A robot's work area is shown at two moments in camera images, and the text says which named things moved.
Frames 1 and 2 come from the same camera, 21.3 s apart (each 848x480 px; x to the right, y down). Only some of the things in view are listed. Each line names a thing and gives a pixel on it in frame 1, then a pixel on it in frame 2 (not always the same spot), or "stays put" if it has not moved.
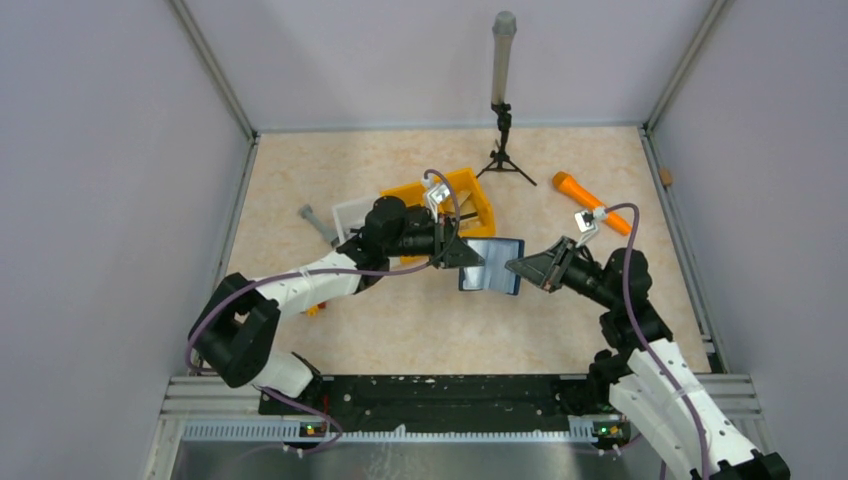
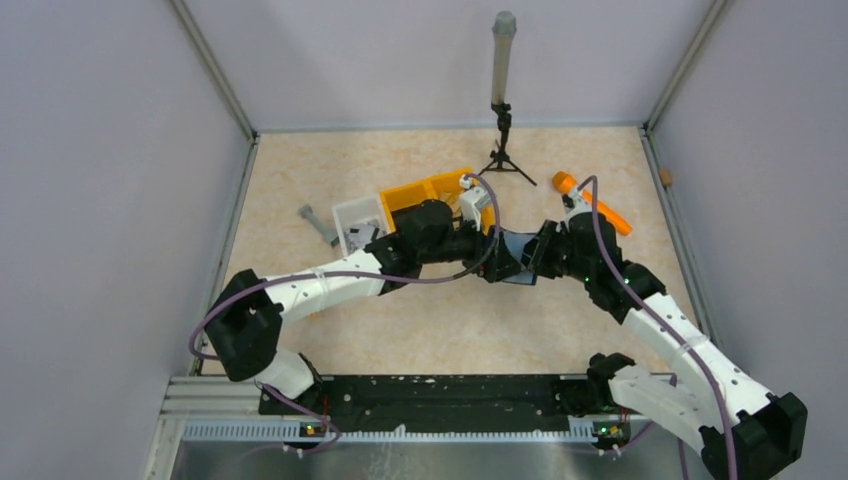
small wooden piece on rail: [666, 176] stays put
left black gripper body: [442, 233] → [484, 264]
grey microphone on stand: [504, 27] stays put
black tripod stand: [501, 160] stays put
